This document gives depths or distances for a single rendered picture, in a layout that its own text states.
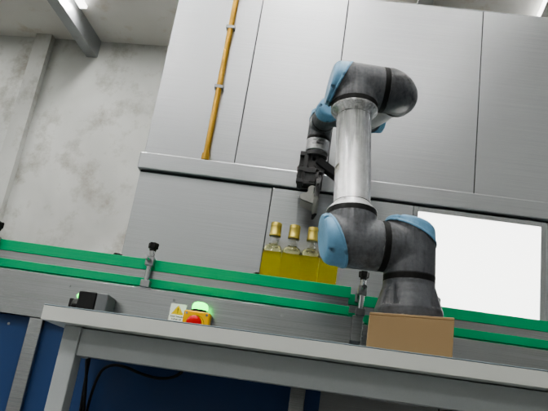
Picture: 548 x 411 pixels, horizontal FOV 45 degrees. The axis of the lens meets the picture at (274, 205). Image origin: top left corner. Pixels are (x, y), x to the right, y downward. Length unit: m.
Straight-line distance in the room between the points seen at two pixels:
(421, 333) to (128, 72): 10.86
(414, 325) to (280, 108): 1.17
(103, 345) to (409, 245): 0.71
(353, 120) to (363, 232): 0.29
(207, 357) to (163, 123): 1.13
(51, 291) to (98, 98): 10.10
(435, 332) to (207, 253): 0.99
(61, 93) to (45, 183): 1.70
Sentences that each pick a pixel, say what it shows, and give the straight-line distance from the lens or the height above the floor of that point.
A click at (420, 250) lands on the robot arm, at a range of 1.47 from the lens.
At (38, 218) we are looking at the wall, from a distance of 11.44.
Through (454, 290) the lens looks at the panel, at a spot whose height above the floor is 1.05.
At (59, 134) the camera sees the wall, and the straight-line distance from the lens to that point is 11.89.
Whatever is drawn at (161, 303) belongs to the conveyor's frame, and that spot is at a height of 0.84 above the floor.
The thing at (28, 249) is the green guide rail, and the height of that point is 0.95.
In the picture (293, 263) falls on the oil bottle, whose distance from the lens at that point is 1.98.
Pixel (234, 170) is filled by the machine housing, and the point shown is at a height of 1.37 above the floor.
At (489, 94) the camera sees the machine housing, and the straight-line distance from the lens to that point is 2.48.
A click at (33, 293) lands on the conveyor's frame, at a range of 1.96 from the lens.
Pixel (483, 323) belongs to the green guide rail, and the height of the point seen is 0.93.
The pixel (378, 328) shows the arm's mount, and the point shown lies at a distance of 1.41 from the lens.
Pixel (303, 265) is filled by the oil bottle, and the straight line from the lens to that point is 1.98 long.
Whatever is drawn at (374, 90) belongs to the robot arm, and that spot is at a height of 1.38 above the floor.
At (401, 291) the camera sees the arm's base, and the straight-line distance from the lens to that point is 1.44.
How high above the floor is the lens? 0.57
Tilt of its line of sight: 18 degrees up
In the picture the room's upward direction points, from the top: 9 degrees clockwise
